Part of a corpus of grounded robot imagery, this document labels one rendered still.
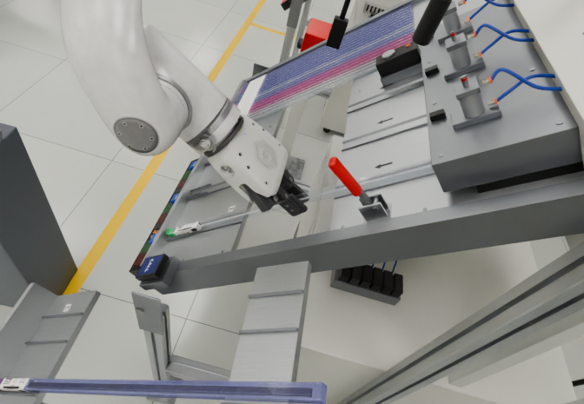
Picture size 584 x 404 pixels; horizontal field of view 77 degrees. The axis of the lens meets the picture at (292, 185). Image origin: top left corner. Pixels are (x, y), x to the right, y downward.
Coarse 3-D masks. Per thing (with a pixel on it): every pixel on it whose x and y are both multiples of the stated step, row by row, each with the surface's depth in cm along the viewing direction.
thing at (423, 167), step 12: (408, 168) 49; (420, 168) 48; (432, 168) 48; (360, 180) 53; (372, 180) 52; (384, 180) 51; (396, 180) 51; (312, 192) 57; (324, 192) 55; (336, 192) 55; (348, 192) 54; (216, 216) 67; (228, 216) 65; (240, 216) 63; (252, 216) 63; (204, 228) 68
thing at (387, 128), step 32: (480, 0) 73; (352, 96) 73; (384, 96) 67; (416, 96) 62; (352, 128) 66; (384, 128) 60; (416, 128) 56; (352, 160) 59; (384, 160) 55; (416, 160) 51; (384, 192) 50; (416, 192) 47; (448, 192) 45; (512, 192) 40; (352, 224) 50
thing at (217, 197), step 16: (272, 128) 83; (208, 176) 84; (192, 192) 82; (208, 192) 78; (224, 192) 74; (192, 208) 77; (208, 208) 74; (224, 208) 70; (240, 208) 67; (176, 224) 76; (224, 224) 66; (240, 224) 64; (176, 240) 72; (192, 240) 68; (208, 240) 66; (224, 240) 63; (176, 256) 67; (192, 256) 65
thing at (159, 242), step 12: (240, 84) 110; (204, 156) 88; (204, 168) 87; (192, 180) 83; (180, 192) 80; (180, 204) 78; (168, 216) 75; (180, 216) 77; (156, 240) 71; (156, 252) 70
